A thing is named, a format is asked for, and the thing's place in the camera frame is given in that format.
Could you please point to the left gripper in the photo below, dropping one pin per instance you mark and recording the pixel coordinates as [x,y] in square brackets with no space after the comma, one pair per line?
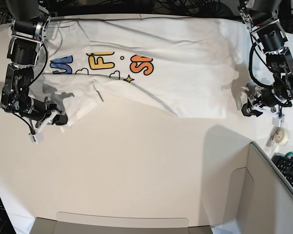
[263,101]

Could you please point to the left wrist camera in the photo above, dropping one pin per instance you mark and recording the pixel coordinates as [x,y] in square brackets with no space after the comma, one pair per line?
[278,121]

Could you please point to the clear tape dispenser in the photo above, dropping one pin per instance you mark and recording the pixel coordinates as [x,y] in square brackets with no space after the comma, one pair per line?
[279,137]

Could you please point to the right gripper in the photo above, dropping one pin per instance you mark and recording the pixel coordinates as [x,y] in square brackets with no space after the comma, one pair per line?
[40,113]

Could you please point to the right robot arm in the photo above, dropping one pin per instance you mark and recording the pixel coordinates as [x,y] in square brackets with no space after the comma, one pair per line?
[29,25]

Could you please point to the black computer keyboard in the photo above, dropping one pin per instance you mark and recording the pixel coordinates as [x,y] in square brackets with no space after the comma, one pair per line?
[285,166]

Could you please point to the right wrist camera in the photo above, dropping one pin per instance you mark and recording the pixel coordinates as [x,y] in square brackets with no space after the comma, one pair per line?
[36,138]

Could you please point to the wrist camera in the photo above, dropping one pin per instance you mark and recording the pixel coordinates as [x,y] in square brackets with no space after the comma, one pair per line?
[36,138]
[278,121]

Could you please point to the grey cardboard box right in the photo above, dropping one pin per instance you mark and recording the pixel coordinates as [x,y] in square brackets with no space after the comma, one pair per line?
[260,199]

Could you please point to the white printed t-shirt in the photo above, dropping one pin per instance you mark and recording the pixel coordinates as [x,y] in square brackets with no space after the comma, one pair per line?
[182,65]

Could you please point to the green tape roll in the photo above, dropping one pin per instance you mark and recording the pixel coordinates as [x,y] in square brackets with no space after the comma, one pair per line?
[289,155]

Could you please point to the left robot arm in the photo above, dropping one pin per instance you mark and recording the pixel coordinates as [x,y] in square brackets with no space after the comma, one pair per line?
[267,34]

